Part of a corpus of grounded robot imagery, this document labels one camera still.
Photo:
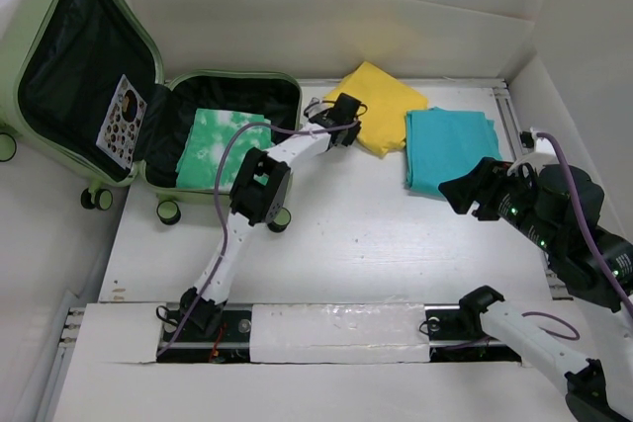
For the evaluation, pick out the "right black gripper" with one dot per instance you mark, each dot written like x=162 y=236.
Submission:
x=461 y=190

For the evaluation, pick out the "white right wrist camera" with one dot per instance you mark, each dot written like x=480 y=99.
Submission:
x=540 y=151

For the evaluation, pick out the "light green suitcase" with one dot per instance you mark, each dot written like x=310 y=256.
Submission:
x=61 y=61

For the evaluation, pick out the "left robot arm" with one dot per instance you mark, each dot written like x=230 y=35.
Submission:
x=256 y=198

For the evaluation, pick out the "teal cloth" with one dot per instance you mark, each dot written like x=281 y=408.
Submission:
x=444 y=145

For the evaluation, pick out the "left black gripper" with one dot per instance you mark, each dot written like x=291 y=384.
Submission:
x=349 y=137

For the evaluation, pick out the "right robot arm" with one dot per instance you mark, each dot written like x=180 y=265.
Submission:
x=557 y=208

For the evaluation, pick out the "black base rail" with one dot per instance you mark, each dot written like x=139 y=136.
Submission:
x=322 y=334

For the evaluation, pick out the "green white tie-dye cloth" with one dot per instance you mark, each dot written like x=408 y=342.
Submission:
x=209 y=135

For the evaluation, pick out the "yellow cloth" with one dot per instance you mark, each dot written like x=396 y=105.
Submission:
x=387 y=101

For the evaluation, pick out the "sticker sheet in lid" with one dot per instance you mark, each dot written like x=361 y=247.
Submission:
x=120 y=128

